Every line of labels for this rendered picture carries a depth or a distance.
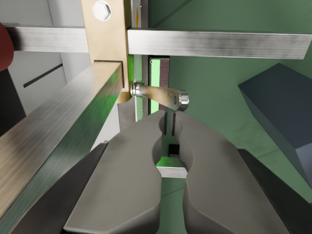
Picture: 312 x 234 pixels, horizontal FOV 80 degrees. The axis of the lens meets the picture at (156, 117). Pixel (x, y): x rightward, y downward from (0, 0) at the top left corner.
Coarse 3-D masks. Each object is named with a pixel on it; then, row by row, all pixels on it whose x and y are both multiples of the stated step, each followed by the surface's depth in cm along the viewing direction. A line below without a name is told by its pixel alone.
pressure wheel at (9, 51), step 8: (0, 24) 22; (0, 32) 22; (0, 40) 22; (8, 40) 23; (0, 48) 22; (8, 48) 23; (0, 56) 22; (8, 56) 23; (0, 64) 23; (8, 64) 24
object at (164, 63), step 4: (164, 60) 41; (168, 60) 41; (164, 64) 41; (168, 64) 41; (164, 68) 42; (168, 68) 42; (160, 72) 42; (164, 72) 42; (168, 72) 42; (160, 76) 43; (164, 76) 43; (160, 80) 43; (164, 80) 43; (160, 84) 44; (164, 84) 44; (160, 104) 46; (160, 108) 47; (164, 108) 47
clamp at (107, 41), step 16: (96, 0) 21; (112, 0) 21; (128, 0) 24; (112, 16) 22; (128, 16) 24; (96, 32) 23; (112, 32) 23; (96, 48) 24; (112, 48) 24; (128, 64) 25; (128, 80) 26; (128, 96) 28
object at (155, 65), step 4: (152, 60) 41; (156, 60) 41; (152, 64) 41; (156, 64) 41; (152, 68) 42; (156, 68) 42; (152, 72) 42; (156, 72) 42; (152, 76) 43; (156, 76) 43; (152, 80) 43; (156, 80) 43; (152, 84) 44; (156, 84) 44; (152, 100) 46; (152, 104) 46; (156, 104) 46; (152, 108) 47; (156, 108) 47; (152, 112) 48
